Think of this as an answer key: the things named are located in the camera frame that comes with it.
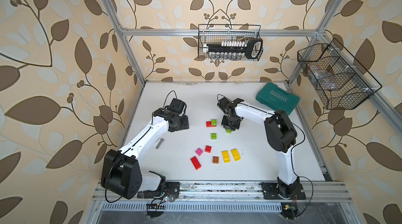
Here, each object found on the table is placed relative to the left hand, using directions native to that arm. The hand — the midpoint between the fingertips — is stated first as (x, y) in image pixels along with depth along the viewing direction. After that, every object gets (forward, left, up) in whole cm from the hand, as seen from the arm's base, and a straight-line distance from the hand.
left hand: (182, 123), depth 84 cm
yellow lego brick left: (-14, -24, -12) cm, 30 cm away
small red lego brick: (-10, -14, -12) cm, 21 cm away
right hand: (+3, -26, -11) cm, 28 cm away
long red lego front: (-17, -8, -12) cm, 22 cm away
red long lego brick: (+6, -14, -11) cm, 19 cm away
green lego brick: (+7, -18, -10) cm, 22 cm away
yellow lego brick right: (-13, -29, -11) cm, 34 cm away
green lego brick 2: (-2, -18, -12) cm, 21 cm away
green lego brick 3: (+1, -26, -11) cm, 29 cm away
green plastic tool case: (+27, -59, -8) cm, 66 cm away
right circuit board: (-37, -53, -15) cm, 66 cm away
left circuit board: (-37, +9, -12) cm, 40 cm away
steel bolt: (-6, +14, -12) cm, 20 cm away
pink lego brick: (-11, -9, -12) cm, 19 cm away
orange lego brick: (-16, -18, -11) cm, 27 cm away
